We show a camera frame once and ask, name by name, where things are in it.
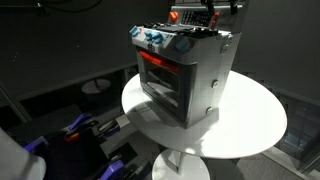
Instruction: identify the black stove burner grate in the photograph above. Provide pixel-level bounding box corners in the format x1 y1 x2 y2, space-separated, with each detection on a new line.
143 22 219 38

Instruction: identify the blue stove knob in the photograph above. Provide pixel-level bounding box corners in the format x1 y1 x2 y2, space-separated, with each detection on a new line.
129 25 141 38
144 30 156 43
153 32 165 45
175 35 191 53

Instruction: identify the grey toy stove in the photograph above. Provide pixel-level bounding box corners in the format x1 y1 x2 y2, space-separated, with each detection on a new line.
129 0 243 129

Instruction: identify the large orange round knob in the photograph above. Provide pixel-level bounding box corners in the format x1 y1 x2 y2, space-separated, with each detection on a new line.
169 11 180 24

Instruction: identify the oven door with window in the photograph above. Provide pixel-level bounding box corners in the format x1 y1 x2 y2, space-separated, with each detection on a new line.
135 46 198 124

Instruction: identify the round white table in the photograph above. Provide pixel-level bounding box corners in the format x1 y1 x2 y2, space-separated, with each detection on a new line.
121 69 288 160

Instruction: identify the dark storage cabinet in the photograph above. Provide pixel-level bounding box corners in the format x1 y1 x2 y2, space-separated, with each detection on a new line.
278 93 320 174

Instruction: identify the round white table base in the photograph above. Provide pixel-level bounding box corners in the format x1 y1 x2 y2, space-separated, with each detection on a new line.
151 148 211 180

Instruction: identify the orange clamp trigger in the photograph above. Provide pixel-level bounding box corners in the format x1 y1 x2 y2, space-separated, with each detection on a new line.
64 132 81 143

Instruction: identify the red oven door handle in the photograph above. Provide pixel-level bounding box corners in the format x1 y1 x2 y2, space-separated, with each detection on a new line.
139 50 181 74

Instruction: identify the black hanging cable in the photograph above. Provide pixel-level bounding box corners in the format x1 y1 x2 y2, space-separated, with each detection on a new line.
33 0 104 15

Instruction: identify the purple clamp handle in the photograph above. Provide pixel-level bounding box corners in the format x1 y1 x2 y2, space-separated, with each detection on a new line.
99 159 125 180
68 112 93 133
23 135 48 152

